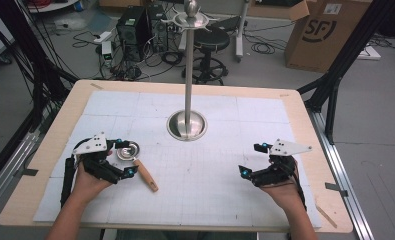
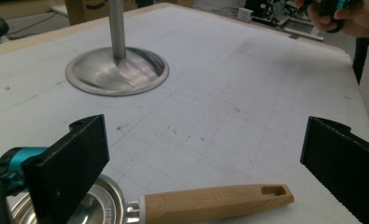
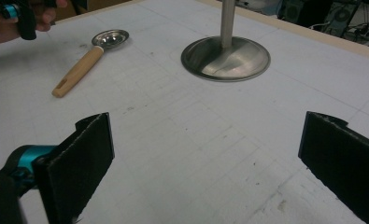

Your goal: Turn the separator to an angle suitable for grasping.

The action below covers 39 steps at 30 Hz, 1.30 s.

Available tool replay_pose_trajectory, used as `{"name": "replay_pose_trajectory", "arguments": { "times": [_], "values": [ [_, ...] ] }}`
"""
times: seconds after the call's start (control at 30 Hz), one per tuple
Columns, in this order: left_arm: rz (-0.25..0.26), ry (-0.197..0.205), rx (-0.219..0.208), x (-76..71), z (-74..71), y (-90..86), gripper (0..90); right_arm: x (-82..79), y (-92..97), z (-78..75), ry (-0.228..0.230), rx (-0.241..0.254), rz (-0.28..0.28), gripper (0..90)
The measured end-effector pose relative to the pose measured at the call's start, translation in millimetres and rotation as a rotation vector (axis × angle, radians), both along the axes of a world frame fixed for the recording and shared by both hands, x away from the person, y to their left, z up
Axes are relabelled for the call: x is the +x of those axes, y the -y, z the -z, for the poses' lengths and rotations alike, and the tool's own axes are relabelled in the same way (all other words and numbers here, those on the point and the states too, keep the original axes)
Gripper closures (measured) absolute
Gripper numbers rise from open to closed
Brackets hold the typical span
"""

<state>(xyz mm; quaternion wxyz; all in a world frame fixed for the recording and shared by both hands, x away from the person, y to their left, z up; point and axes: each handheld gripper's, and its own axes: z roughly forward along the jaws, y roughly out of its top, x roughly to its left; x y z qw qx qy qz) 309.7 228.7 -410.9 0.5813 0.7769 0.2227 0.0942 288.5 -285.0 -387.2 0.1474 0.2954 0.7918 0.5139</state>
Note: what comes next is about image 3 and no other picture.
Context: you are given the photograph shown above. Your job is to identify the white cable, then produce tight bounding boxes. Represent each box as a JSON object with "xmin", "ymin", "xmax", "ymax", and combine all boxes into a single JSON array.
[{"xmin": 308, "ymin": 21, "xmax": 330, "ymax": 31}]

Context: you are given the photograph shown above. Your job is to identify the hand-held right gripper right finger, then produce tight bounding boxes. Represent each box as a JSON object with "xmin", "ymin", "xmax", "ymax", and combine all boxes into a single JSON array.
[{"xmin": 298, "ymin": 111, "xmax": 369, "ymax": 224}]

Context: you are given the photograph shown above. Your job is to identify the metal spoon with wooden handle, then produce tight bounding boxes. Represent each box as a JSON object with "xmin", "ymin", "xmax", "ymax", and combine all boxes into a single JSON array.
[{"xmin": 51, "ymin": 29, "xmax": 130, "ymax": 99}]

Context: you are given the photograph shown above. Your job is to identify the dark computer case with fan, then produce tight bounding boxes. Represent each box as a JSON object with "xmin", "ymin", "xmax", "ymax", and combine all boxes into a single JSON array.
[{"xmin": 321, "ymin": 0, "xmax": 362, "ymax": 35}]

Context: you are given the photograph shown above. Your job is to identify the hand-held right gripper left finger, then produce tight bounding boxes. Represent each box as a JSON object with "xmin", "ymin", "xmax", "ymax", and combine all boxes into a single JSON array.
[{"xmin": 32, "ymin": 112, "xmax": 116, "ymax": 224}]

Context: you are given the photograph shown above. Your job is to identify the metal stand with round base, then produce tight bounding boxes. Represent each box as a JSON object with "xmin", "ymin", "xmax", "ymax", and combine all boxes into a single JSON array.
[{"xmin": 180, "ymin": 0, "xmax": 272, "ymax": 83}]

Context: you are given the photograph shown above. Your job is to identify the brown cardboard box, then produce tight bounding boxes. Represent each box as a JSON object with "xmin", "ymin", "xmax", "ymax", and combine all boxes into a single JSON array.
[{"xmin": 54, "ymin": 0, "xmax": 134, "ymax": 22}]

